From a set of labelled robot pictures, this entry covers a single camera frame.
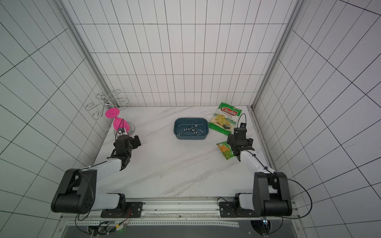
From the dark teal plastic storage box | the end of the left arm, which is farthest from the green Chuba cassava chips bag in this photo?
the end of the left arm

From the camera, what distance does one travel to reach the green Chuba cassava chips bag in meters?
1.08

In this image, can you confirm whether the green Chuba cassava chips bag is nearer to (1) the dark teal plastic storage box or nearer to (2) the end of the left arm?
(1) the dark teal plastic storage box

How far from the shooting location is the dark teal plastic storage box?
3.37 feet

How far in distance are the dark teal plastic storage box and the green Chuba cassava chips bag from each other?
53 millimetres
